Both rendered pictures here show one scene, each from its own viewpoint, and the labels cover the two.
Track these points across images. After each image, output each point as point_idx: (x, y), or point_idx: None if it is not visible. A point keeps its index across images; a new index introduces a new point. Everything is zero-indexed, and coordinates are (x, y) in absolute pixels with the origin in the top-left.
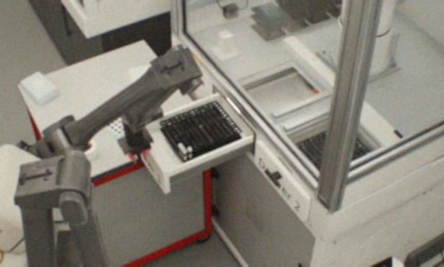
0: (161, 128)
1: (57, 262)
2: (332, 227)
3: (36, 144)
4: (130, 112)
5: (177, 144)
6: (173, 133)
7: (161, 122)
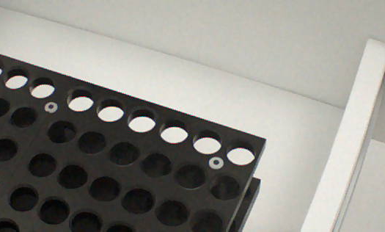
0: (247, 190)
1: None
2: None
3: None
4: None
5: (2, 67)
6: (78, 112)
7: (254, 158)
